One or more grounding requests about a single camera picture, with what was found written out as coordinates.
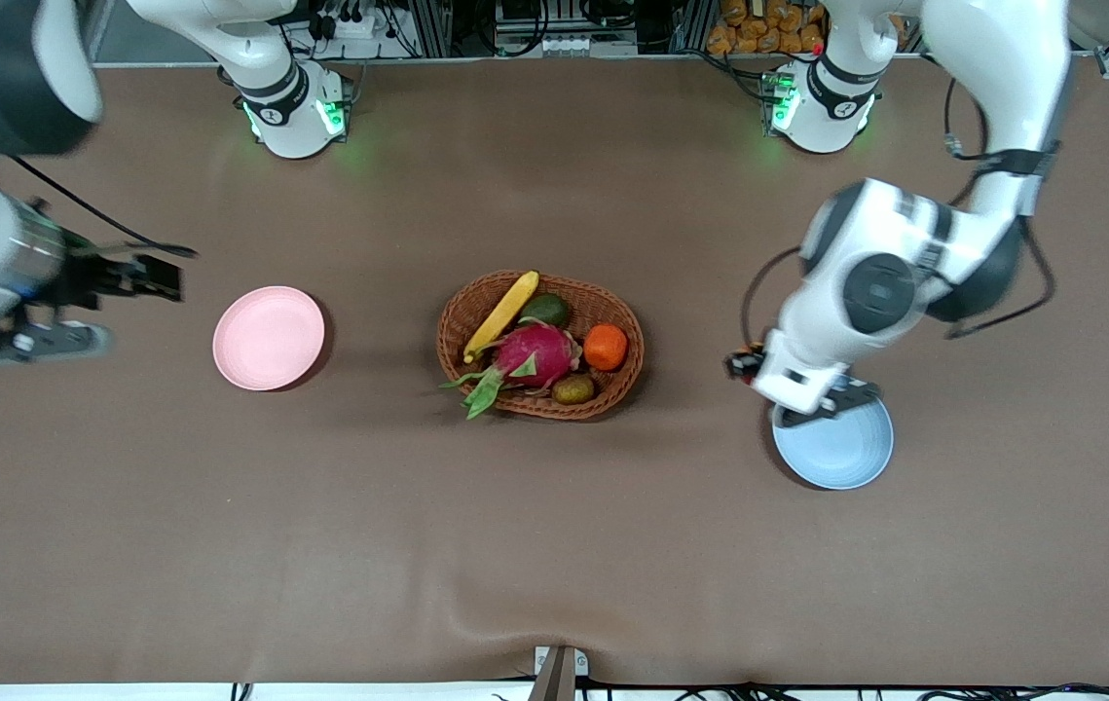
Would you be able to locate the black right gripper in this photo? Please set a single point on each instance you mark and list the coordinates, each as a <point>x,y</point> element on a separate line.
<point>90,277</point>

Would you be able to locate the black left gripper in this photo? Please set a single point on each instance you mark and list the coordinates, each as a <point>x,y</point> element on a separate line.
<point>741,365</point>

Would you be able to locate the yellow banana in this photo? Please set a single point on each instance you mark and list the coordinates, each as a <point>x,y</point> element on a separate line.
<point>503,312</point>

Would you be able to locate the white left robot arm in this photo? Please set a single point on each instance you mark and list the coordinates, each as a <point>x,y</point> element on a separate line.
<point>880,292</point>

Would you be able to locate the pink round plate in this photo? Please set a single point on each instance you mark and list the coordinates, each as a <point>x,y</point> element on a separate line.
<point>267,339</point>

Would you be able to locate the blue round plate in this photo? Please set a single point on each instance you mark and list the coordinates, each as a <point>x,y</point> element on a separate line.
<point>841,453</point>

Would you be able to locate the orange fruit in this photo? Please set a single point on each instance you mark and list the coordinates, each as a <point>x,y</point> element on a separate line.
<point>606,348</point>

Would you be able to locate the brown kiwi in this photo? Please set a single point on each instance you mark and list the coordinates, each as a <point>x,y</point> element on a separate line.
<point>573,389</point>

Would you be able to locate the green avocado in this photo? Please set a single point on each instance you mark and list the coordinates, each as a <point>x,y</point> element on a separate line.
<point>546,309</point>

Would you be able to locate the pink dragon fruit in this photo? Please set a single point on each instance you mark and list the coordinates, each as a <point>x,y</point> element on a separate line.
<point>535,352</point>

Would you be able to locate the brown tablecloth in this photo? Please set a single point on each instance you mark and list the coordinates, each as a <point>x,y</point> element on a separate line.
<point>554,545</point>

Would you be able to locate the brown wicker basket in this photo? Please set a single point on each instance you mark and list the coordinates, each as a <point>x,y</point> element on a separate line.
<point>464,312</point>

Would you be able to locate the white power strip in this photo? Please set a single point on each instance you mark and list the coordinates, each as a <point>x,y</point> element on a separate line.
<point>350,24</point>

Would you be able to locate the bag of orange fruit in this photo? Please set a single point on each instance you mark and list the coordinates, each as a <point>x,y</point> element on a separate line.
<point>758,29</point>

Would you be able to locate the grey electronics box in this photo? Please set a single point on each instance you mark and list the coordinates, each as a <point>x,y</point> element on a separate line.
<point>564,24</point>

